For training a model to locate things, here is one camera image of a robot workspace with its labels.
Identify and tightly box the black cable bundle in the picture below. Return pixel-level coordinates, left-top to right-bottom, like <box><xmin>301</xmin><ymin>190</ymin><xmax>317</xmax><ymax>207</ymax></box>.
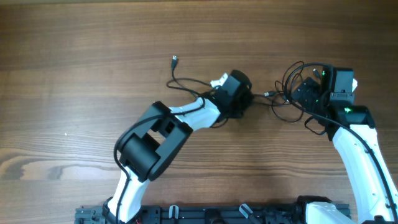
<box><xmin>253</xmin><ymin>60</ymin><xmax>323</xmax><ymax>123</ymax></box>

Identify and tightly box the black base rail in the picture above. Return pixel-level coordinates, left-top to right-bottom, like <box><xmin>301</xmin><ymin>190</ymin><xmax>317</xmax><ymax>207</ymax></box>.
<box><xmin>74</xmin><ymin>204</ymin><xmax>302</xmax><ymax>224</ymax></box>

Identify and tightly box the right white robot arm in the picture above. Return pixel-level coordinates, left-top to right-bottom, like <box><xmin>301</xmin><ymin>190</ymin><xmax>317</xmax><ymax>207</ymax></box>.
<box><xmin>282</xmin><ymin>63</ymin><xmax>397</xmax><ymax>223</ymax></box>

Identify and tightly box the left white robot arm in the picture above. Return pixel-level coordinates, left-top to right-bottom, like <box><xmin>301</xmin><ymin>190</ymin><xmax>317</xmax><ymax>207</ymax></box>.
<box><xmin>103</xmin><ymin>70</ymin><xmax>254</xmax><ymax>223</ymax></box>

